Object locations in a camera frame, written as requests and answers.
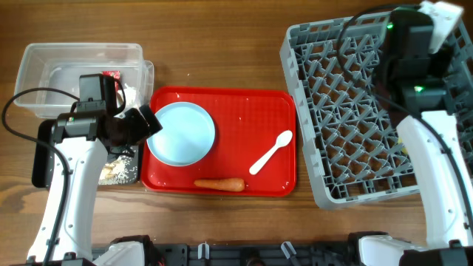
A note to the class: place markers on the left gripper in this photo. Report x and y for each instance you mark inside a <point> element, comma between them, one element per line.
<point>148,123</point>

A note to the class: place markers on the white tissue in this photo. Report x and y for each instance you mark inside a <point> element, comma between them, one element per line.
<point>129,95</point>

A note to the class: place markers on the rice and food scraps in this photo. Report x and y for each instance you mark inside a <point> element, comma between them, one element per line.
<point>123,170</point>

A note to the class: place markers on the red snack wrapper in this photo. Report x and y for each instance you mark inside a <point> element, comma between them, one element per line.
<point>112,73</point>

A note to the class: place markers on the light blue plate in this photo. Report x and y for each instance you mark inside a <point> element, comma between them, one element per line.
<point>187,135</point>

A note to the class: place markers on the orange carrot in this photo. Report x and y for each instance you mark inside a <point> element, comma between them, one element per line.
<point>230,184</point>

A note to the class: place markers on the white plastic spoon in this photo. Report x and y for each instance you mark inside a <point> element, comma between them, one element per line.
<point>282,140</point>

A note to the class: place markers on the yellow plastic cup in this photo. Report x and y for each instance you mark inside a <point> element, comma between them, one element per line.
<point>403,148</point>

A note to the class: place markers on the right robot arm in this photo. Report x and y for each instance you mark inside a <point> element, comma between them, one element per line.
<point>411,77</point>

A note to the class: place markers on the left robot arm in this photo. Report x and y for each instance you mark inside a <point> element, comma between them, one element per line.
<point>81,142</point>

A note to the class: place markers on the black food waste tray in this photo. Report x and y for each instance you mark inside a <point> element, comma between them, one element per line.
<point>44,164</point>

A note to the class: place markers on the clear plastic waste bin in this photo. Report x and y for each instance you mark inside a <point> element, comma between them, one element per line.
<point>73,68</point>

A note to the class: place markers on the grey dishwasher rack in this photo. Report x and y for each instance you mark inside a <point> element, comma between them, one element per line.
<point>350,145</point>

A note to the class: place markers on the red serving tray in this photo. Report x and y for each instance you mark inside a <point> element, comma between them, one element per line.
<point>248,122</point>

